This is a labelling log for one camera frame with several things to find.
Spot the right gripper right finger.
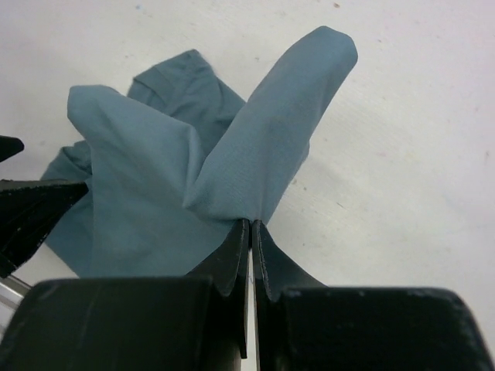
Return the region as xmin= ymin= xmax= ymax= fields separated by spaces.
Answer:
xmin=251 ymin=220 xmax=325 ymax=370

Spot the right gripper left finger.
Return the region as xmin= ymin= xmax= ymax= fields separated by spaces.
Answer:
xmin=186 ymin=220 xmax=250 ymax=359

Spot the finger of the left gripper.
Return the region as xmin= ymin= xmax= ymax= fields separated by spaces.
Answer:
xmin=1 ymin=179 xmax=88 ymax=278
xmin=0 ymin=135 xmax=25 ymax=162

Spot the blue-grey t shirt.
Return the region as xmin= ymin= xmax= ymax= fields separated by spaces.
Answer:
xmin=43 ymin=26 xmax=358 ymax=277

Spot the aluminium rail frame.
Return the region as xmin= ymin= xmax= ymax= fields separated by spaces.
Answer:
xmin=0 ymin=275 xmax=31 ymax=327

